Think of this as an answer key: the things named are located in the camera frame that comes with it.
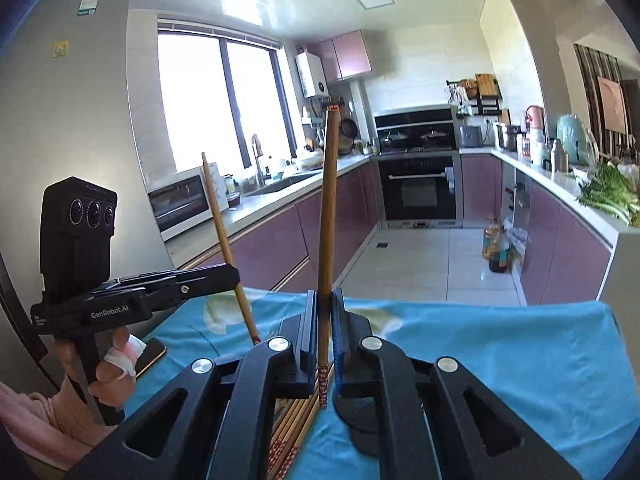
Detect chopstick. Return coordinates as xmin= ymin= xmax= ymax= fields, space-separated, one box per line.
xmin=317 ymin=104 xmax=341 ymax=408
xmin=267 ymin=388 xmax=321 ymax=480
xmin=201 ymin=153 xmax=260 ymax=344

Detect pink sleeve forearm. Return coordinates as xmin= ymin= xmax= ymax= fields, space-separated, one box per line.
xmin=1 ymin=378 xmax=115 ymax=471

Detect kitchen faucet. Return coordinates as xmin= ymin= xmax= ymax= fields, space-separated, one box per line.
xmin=250 ymin=134 xmax=265 ymax=188

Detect person's left hand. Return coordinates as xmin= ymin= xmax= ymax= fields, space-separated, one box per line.
xmin=54 ymin=326 xmax=137 ymax=408

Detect chopstick on table pile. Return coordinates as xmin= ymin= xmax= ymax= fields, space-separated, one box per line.
xmin=267 ymin=388 xmax=321 ymax=480

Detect smartphone on table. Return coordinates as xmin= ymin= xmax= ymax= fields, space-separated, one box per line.
xmin=136 ymin=338 xmax=167 ymax=378

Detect black mesh utensil holder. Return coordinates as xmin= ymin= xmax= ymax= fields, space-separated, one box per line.
xmin=333 ymin=393 xmax=378 ymax=458

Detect white microwave oven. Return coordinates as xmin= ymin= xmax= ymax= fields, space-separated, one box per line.
xmin=148 ymin=167 xmax=213 ymax=242

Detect blue floral tablecloth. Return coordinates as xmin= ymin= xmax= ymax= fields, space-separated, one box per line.
xmin=125 ymin=289 xmax=639 ymax=479

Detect cooking oil bottle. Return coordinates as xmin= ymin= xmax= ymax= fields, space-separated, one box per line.
xmin=482 ymin=218 xmax=510 ymax=274

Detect white water heater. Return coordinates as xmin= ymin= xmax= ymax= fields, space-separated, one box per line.
xmin=295 ymin=51 xmax=329 ymax=99

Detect silver refrigerator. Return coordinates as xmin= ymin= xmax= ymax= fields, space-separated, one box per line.
xmin=1 ymin=0 xmax=172 ymax=308

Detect black built-in oven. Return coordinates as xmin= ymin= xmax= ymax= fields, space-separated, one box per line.
xmin=374 ymin=104 xmax=463 ymax=229

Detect green leafy vegetables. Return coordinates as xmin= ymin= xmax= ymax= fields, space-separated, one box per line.
xmin=578 ymin=162 xmax=640 ymax=228

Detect steel cooking pot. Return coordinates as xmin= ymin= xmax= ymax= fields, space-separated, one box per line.
xmin=494 ymin=122 xmax=522 ymax=153

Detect mint green appliance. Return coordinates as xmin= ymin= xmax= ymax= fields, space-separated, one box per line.
xmin=555 ymin=115 xmax=590 ymax=166

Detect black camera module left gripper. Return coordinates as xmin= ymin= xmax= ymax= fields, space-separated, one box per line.
xmin=40 ymin=177 xmax=117 ymax=304

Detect pink wall cabinet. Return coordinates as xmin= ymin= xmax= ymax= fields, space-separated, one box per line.
xmin=309 ymin=30 xmax=372 ymax=84

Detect wall spice rack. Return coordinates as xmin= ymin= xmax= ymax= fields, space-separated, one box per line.
xmin=446 ymin=74 xmax=502 ymax=118

